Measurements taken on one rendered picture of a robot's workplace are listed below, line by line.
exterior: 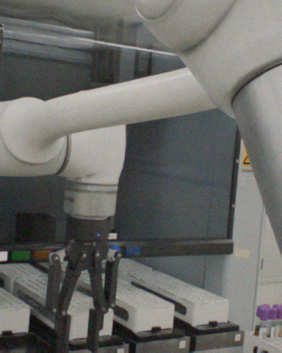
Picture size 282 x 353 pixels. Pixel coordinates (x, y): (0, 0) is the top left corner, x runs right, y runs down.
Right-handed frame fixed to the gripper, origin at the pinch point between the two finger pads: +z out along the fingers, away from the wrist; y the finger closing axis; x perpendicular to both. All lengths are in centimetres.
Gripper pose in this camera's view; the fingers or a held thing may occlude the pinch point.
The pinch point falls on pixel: (78, 334)
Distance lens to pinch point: 120.8
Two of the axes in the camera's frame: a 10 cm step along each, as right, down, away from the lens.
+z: -0.9, 10.0, 0.5
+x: 5.4, 0.9, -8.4
